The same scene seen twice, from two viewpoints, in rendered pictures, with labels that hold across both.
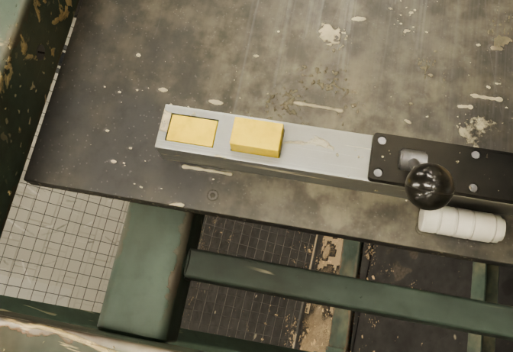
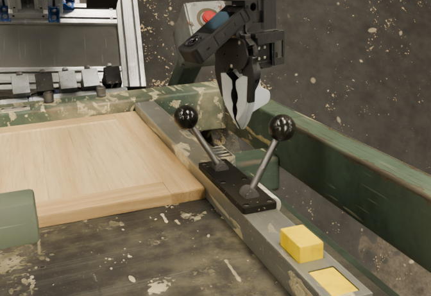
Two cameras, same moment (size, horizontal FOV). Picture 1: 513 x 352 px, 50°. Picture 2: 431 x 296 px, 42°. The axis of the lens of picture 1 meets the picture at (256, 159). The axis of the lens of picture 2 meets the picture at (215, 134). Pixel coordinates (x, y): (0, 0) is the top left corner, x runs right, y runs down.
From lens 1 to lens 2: 0.77 m
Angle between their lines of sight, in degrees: 86
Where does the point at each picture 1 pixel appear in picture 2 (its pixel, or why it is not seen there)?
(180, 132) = (342, 285)
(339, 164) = (278, 219)
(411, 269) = not seen: outside the picture
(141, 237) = not seen: outside the picture
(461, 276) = not seen: outside the picture
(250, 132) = (303, 237)
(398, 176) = (263, 195)
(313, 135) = (269, 232)
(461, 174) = (240, 182)
